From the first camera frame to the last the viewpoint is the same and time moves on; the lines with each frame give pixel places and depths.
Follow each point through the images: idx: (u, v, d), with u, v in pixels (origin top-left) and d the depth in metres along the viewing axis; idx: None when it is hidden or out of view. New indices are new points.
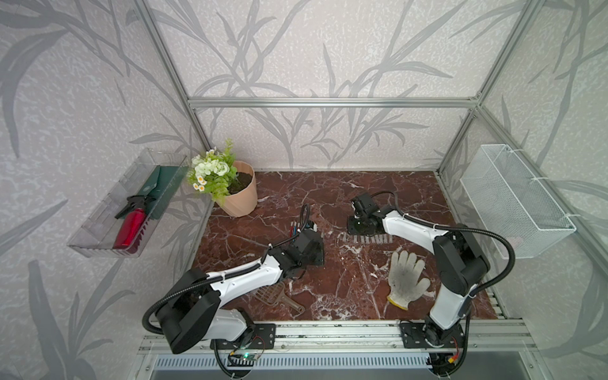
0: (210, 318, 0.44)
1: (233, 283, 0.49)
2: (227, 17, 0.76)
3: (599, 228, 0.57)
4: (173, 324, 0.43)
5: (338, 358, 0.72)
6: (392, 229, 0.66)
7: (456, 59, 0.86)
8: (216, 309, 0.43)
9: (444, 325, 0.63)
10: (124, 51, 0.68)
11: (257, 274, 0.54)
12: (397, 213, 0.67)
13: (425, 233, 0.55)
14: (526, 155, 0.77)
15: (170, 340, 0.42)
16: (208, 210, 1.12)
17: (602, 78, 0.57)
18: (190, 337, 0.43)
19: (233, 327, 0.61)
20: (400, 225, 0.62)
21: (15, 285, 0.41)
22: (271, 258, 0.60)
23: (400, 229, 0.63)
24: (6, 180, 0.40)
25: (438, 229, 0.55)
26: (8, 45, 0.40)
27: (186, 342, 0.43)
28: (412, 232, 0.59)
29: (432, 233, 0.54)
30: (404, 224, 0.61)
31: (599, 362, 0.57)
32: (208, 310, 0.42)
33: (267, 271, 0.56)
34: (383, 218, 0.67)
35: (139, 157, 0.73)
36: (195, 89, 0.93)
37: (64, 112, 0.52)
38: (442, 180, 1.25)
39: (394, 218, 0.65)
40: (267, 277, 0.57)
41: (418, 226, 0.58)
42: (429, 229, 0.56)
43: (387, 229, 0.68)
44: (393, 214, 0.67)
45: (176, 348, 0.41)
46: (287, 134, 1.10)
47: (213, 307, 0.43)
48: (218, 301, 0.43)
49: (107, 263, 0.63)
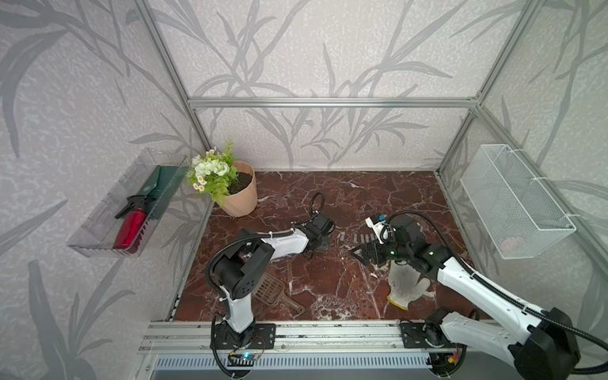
0: (264, 266, 0.51)
1: (275, 241, 0.57)
2: (227, 17, 0.76)
3: (599, 228, 0.57)
4: (232, 274, 0.49)
5: (338, 358, 0.72)
6: (450, 283, 0.54)
7: (456, 59, 0.86)
8: (268, 259, 0.51)
9: (452, 339, 0.63)
10: (124, 51, 0.68)
11: (291, 238, 0.63)
12: (460, 267, 0.53)
13: (507, 313, 0.44)
14: (526, 155, 0.77)
15: (230, 286, 0.48)
16: (208, 210, 1.12)
17: (602, 78, 0.57)
18: (248, 286, 0.50)
19: (245, 317, 0.63)
20: (467, 286, 0.51)
21: (15, 285, 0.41)
22: (298, 229, 0.70)
23: (462, 289, 0.52)
24: (6, 180, 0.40)
25: (530, 313, 0.43)
26: (8, 45, 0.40)
27: (244, 291, 0.50)
28: (485, 302, 0.48)
29: (522, 317, 0.43)
30: (473, 287, 0.50)
31: (600, 362, 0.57)
32: (265, 260, 0.50)
33: (298, 237, 0.65)
34: (441, 267, 0.55)
35: (139, 157, 0.74)
36: (195, 89, 0.93)
37: (64, 112, 0.52)
38: (442, 179, 1.26)
39: (458, 276, 0.52)
40: (299, 243, 0.66)
41: (495, 298, 0.47)
42: (514, 308, 0.45)
43: (440, 280, 0.56)
44: (453, 264, 0.54)
45: (236, 294, 0.48)
46: (287, 134, 1.10)
47: (267, 256, 0.50)
48: (271, 250, 0.51)
49: (107, 263, 0.63)
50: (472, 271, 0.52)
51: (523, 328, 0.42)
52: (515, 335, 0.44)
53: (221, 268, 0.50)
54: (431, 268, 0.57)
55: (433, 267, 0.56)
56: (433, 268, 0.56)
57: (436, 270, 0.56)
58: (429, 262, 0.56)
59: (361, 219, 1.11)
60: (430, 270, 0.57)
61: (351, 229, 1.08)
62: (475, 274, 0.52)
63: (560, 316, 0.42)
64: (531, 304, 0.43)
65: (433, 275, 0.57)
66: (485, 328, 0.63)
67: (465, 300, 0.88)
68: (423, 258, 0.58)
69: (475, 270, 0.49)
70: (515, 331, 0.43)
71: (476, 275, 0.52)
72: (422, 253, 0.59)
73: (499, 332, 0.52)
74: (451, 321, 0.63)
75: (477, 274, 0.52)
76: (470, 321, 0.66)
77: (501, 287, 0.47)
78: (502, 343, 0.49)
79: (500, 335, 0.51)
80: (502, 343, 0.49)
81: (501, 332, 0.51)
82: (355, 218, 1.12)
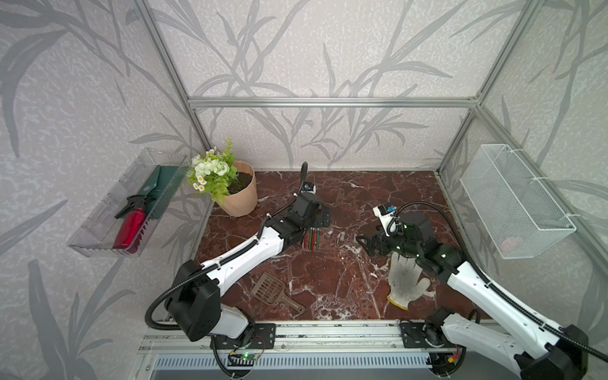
0: (215, 305, 0.44)
1: (231, 267, 0.47)
2: (227, 17, 0.76)
3: (599, 228, 0.57)
4: (188, 314, 0.42)
5: (337, 358, 0.72)
6: (461, 289, 0.52)
7: (456, 59, 0.86)
8: (218, 298, 0.43)
9: (454, 341, 0.62)
10: (124, 51, 0.68)
11: (256, 250, 0.52)
12: (474, 275, 0.51)
13: (524, 327, 0.43)
14: (526, 155, 0.77)
15: (186, 329, 0.43)
16: (208, 210, 1.12)
17: (602, 78, 0.57)
18: (203, 324, 0.44)
19: (236, 324, 0.61)
20: (481, 296, 0.48)
21: (15, 285, 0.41)
22: (269, 229, 0.57)
23: (476, 297, 0.49)
24: (6, 180, 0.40)
25: (548, 330, 0.42)
26: (8, 45, 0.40)
27: (200, 329, 0.43)
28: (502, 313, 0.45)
29: (538, 334, 0.41)
30: (487, 297, 0.47)
31: (599, 362, 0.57)
32: (214, 298, 0.42)
33: (264, 245, 0.53)
34: (454, 273, 0.52)
35: (139, 157, 0.73)
36: (195, 89, 0.93)
37: (64, 112, 0.52)
38: (442, 179, 1.26)
39: (473, 283, 0.49)
40: (270, 248, 0.55)
41: (512, 311, 0.45)
42: (531, 323, 0.43)
43: (450, 285, 0.54)
44: (466, 271, 0.51)
45: (193, 336, 0.43)
46: (287, 134, 1.10)
47: (214, 297, 0.42)
48: (218, 290, 0.42)
49: (107, 263, 0.63)
50: (488, 280, 0.50)
51: (541, 345, 0.40)
52: (529, 348, 0.42)
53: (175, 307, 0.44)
54: (441, 271, 0.54)
55: (443, 271, 0.53)
56: (444, 271, 0.53)
57: (448, 274, 0.52)
58: (440, 264, 0.53)
59: (362, 219, 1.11)
60: (440, 273, 0.55)
61: (351, 229, 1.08)
62: (491, 283, 0.49)
63: (577, 335, 0.41)
64: (549, 320, 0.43)
65: (443, 279, 0.54)
66: (488, 332, 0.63)
67: (464, 300, 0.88)
68: (435, 260, 0.54)
69: (491, 279, 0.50)
70: (530, 347, 0.42)
71: (492, 283, 0.49)
72: (434, 256, 0.55)
73: (504, 339, 0.52)
74: (453, 322, 0.63)
75: (494, 283, 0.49)
76: (473, 324, 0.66)
77: (518, 300, 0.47)
78: (507, 351, 0.49)
79: (506, 343, 0.51)
80: (507, 351, 0.49)
81: (506, 340, 0.51)
82: (355, 218, 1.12)
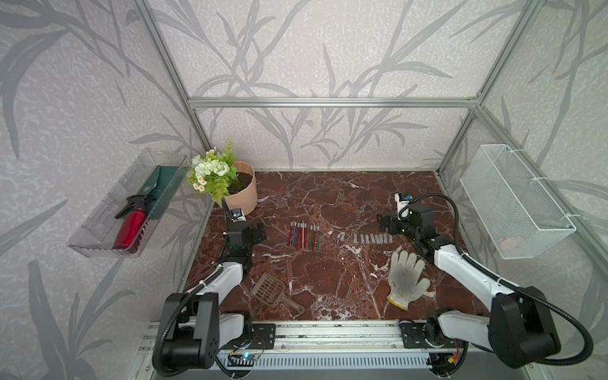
0: (216, 316, 0.45)
1: (214, 285, 0.51)
2: (227, 17, 0.76)
3: (599, 228, 0.57)
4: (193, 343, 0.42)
5: (338, 358, 0.72)
6: (444, 264, 0.59)
7: (456, 60, 0.86)
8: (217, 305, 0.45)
9: (446, 331, 0.63)
10: (124, 52, 0.68)
11: (226, 274, 0.57)
12: (453, 251, 0.59)
13: (484, 283, 0.48)
14: (526, 155, 0.77)
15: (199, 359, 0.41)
16: (208, 210, 1.12)
17: (602, 78, 0.57)
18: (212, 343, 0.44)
19: (233, 321, 0.62)
20: (455, 264, 0.55)
21: (15, 285, 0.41)
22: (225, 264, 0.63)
23: (452, 267, 0.57)
24: (6, 180, 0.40)
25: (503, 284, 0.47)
26: (8, 45, 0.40)
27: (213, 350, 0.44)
28: (470, 278, 0.51)
29: (493, 286, 0.47)
30: (459, 264, 0.55)
31: (599, 362, 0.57)
32: (214, 306, 0.44)
33: (233, 269, 0.61)
34: (437, 248, 0.61)
35: (139, 157, 0.74)
36: (195, 89, 0.93)
37: (64, 112, 0.52)
38: (442, 179, 1.26)
39: (450, 255, 0.58)
40: (236, 273, 0.62)
41: (476, 272, 0.51)
42: (491, 280, 0.48)
43: (436, 264, 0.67)
44: (446, 248, 0.60)
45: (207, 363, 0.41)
46: (287, 134, 1.10)
47: (213, 305, 0.44)
48: (213, 295, 0.46)
49: (107, 263, 0.63)
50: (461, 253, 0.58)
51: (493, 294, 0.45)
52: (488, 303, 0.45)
53: (170, 351, 0.41)
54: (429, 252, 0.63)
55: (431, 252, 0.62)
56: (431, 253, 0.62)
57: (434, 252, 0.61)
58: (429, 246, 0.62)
59: (361, 219, 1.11)
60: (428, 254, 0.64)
61: (351, 229, 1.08)
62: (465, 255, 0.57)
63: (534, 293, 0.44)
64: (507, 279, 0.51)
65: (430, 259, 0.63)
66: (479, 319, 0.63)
67: (465, 300, 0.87)
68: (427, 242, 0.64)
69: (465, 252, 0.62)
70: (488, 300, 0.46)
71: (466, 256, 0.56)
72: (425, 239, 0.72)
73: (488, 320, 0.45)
74: (449, 315, 0.63)
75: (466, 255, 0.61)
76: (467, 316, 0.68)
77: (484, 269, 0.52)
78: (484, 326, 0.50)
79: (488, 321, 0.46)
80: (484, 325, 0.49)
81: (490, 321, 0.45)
82: (355, 218, 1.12)
